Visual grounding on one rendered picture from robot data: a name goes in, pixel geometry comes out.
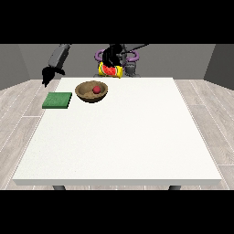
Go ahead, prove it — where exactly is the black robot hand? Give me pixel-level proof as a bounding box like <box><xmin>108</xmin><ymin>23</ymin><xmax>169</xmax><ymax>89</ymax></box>
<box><xmin>41</xmin><ymin>65</ymin><xmax>66</xmax><ymax>89</ymax></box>
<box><xmin>101</xmin><ymin>44</ymin><xmax>124</xmax><ymax>69</ymax></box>

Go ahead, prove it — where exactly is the yellow cup with melon print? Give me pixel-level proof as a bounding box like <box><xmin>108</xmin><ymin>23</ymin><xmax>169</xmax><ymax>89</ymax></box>
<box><xmin>98</xmin><ymin>61</ymin><xmax>124</xmax><ymax>79</ymax></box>

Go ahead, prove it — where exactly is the green square pad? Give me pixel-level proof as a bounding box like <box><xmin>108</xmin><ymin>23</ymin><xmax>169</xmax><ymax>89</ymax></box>
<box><xmin>41</xmin><ymin>91</ymin><xmax>73</xmax><ymax>110</ymax></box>

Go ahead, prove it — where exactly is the brown wooden bowl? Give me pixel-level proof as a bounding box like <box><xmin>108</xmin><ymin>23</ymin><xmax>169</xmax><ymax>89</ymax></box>
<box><xmin>74</xmin><ymin>80</ymin><xmax>109</xmax><ymax>103</ymax></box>

